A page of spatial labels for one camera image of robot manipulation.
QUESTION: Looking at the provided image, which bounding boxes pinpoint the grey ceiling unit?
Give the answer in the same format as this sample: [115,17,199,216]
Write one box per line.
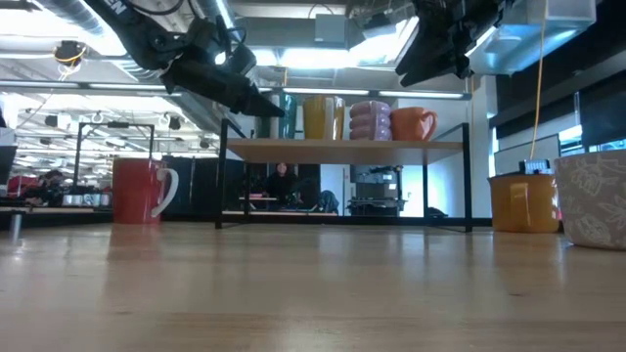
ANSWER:
[314,13,349,49]

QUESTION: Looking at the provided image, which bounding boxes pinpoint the black table frame rails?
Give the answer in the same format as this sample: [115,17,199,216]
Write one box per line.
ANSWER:
[0,208,563,230]

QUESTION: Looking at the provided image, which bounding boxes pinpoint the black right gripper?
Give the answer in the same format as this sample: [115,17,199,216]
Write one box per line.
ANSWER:
[394,0,505,88]

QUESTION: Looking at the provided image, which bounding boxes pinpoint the orange mug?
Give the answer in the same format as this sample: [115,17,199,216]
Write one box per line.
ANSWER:
[389,106,439,143]

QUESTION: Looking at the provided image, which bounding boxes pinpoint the black frame stand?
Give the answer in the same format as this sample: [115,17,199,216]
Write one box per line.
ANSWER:
[72,121,156,211]

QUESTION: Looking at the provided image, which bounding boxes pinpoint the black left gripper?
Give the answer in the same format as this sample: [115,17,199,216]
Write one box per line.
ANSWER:
[160,17,286,114]

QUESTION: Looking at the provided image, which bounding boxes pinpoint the amber mug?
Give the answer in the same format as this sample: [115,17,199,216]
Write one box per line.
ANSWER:
[487,173,560,234]

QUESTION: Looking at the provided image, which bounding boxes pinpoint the red mug white handle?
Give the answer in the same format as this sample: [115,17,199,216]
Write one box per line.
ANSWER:
[112,156,180,225]

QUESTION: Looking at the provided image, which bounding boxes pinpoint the grey floral mug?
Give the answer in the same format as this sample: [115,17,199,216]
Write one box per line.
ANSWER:
[554,149,626,252]

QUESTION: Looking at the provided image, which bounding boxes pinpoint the black partition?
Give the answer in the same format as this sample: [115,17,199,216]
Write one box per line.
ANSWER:
[160,154,246,216]

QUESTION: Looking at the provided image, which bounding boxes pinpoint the grey equipment cart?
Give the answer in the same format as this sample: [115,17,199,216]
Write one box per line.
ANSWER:
[349,164,406,217]

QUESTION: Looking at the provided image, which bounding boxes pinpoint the distant wooden table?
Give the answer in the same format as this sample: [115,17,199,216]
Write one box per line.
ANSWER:
[222,195,339,217]

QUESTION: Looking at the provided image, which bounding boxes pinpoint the purple ribbed mug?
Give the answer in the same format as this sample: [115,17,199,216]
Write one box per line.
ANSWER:
[348,100,393,142]

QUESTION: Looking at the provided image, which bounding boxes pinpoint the silver ventilation duct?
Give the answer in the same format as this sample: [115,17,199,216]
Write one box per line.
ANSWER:
[33,0,236,133]

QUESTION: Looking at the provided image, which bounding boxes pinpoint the wooden shelf black frame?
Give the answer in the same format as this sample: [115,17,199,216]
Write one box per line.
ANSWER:
[214,118,474,234]

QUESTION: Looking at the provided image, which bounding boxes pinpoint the yellow hanging cable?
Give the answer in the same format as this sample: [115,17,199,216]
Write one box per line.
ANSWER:
[530,0,548,161]

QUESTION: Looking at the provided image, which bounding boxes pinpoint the person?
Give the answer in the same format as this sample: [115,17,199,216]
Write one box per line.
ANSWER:
[22,169,67,206]
[263,162,300,210]

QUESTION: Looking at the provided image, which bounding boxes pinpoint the black yellow ceiling reel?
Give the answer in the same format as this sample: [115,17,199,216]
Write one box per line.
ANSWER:
[52,40,88,68]

